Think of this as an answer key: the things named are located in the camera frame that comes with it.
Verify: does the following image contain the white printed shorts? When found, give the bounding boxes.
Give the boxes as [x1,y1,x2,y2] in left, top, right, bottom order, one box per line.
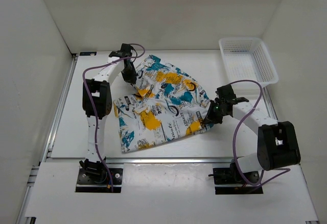
[113,55,213,153]

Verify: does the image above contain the dark label sticker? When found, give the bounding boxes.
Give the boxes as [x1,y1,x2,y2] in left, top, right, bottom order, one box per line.
[79,52,97,56]

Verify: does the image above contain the aluminium rail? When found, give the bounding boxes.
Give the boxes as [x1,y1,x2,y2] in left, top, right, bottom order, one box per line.
[51,157,279,164]

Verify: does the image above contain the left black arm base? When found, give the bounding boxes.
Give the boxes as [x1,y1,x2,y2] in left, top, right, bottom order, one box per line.
[75,159,123,193]

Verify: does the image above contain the white plastic mesh basket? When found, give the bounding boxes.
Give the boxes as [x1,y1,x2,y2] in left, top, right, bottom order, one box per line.
[219,37,278,87]

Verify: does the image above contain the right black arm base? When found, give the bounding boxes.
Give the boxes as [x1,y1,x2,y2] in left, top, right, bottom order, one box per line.
[208,158,263,195]

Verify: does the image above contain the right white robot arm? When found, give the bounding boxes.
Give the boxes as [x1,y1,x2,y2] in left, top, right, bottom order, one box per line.
[202,85,301,183]

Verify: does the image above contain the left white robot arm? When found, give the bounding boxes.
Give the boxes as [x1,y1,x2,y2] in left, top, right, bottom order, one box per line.
[80,43,138,183]

